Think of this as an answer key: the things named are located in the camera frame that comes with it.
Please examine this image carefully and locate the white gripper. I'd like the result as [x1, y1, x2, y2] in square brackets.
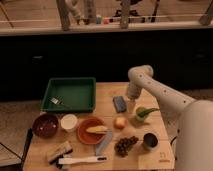
[126, 82, 142, 113]

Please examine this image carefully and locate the blue sponge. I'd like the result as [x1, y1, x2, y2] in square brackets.
[113, 96, 127, 113]

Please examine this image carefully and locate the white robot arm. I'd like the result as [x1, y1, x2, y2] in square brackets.
[126, 65, 213, 171]

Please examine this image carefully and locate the green plastic tray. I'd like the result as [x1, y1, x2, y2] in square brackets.
[41, 77, 96, 113]

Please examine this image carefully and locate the green cup with leaf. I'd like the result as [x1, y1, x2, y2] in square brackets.
[135, 107, 158, 122]

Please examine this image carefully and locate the yellow red apple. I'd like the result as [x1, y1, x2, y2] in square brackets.
[114, 117, 126, 129]

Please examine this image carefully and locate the wooden folding table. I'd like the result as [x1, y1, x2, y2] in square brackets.
[24, 83, 175, 171]

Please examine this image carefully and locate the yellow corn cob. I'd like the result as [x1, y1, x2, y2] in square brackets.
[86, 125, 108, 134]

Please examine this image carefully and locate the dark metal mug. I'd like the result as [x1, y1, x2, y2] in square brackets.
[142, 133, 158, 150]

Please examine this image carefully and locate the dark grapes bunch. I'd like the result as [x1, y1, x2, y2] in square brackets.
[114, 136, 139, 157]

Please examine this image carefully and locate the orange plate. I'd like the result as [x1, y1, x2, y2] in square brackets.
[77, 117, 108, 145]

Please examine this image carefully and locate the white toothbrush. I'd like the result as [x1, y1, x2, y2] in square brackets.
[59, 156, 107, 165]

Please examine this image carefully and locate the white cup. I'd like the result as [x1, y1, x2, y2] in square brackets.
[61, 114, 78, 132]

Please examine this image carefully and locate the silver fork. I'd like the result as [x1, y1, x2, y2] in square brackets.
[51, 97, 69, 108]

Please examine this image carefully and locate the dark red bowl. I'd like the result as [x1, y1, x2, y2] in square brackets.
[32, 114, 58, 138]

